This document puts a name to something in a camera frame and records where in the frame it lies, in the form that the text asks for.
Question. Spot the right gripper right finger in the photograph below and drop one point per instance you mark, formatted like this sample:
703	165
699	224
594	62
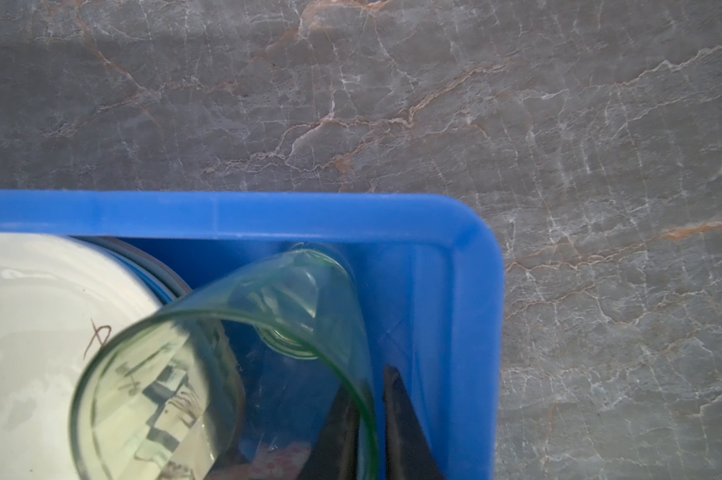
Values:
408	455

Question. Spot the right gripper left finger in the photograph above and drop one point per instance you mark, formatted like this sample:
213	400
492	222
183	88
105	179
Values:
335	454

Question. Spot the green glass cup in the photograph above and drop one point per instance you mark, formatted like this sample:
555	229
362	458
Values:
232	381

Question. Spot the watermelon pattern plate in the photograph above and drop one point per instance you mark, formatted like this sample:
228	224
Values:
165	284

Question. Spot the cream bird pattern plate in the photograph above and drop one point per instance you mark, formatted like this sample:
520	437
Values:
60	300

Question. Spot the blue plastic bin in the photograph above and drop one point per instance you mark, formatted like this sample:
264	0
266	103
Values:
429	272

